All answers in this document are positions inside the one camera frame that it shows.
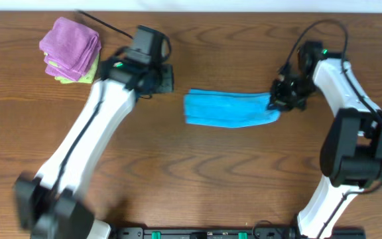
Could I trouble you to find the blue cloth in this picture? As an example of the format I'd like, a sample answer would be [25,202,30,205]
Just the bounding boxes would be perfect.
[184,89,281,129]

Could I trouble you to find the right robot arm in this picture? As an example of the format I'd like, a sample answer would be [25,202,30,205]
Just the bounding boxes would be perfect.
[267,41,382,238]

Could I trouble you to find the right black cable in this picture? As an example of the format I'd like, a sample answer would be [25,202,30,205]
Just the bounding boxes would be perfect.
[279,19,382,239]

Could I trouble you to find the folded green cloth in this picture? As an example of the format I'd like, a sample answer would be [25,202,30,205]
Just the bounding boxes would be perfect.
[45,54,99,84]

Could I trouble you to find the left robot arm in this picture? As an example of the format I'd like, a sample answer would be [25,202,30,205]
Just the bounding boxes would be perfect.
[14,25,174,239]

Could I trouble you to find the folded purple cloth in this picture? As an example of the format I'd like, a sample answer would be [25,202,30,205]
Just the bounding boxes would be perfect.
[39,17,101,73]

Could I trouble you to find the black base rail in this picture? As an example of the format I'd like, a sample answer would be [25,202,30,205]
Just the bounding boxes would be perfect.
[111,226,366,239]

